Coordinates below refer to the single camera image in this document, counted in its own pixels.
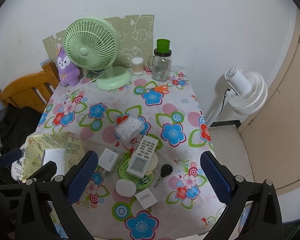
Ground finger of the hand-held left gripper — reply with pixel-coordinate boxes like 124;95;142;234
0;162;58;192
0;146;22;175

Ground floral tablecloth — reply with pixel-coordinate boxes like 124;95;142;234
35;66;228;240

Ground white fan cable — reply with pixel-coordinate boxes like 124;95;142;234
64;71;107;100

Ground glass jar with green lid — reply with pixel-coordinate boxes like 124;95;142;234
147;39;172;82

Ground beige door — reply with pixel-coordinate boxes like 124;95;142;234
237;5;300;198

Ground purple plush toy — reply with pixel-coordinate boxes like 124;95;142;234
55;46;81;87

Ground small white square box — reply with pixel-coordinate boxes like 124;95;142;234
134;187;158;209

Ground white round case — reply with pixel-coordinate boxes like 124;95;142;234
115;179;137;197

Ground green perforated case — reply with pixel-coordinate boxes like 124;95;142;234
118;152;154;190

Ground wooden chair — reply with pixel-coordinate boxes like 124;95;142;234
0;60;61;109

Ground cotton swab jar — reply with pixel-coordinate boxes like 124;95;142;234
131;57;144;75

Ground white charger adapter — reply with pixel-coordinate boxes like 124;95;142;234
99;148;119;178

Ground black fan cable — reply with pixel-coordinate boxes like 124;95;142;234
219;87;232;113

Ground green desk fan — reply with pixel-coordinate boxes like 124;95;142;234
63;17;132;90

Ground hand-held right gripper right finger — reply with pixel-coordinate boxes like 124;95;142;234
200;151;283;240

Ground yellow fabric storage box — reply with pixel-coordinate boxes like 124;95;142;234
21;131;90;184

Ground black car key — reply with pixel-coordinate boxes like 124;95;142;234
154;164;173;188

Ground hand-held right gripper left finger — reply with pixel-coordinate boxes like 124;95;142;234
14;151;99;240

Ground white remote control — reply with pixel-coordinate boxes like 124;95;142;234
126;135;159;175

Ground dark clothes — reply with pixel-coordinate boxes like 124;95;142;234
0;104;43;153

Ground green patterned paper sheet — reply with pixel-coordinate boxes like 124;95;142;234
42;14;155;68

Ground orange scissors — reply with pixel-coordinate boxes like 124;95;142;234
140;85;169;94

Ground white standing fan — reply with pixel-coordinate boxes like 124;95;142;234
205;66;268;128

